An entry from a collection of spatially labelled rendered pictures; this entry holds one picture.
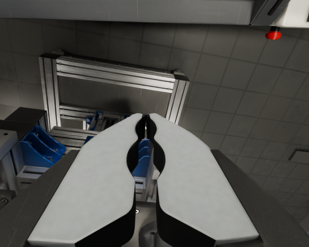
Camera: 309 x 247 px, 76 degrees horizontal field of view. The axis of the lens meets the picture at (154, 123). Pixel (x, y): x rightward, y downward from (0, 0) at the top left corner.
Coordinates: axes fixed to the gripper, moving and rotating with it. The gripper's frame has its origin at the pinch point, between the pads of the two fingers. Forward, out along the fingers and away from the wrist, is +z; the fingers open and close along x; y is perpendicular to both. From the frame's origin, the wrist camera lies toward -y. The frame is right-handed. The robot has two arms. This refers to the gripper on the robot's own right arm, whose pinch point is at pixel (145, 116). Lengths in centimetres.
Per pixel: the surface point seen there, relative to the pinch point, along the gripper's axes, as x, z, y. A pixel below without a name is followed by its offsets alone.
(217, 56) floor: 48, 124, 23
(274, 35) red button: 33, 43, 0
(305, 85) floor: 118, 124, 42
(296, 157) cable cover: 136, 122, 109
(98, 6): -8.1, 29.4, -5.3
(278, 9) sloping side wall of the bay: 22.2, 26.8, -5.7
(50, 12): -16.4, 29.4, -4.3
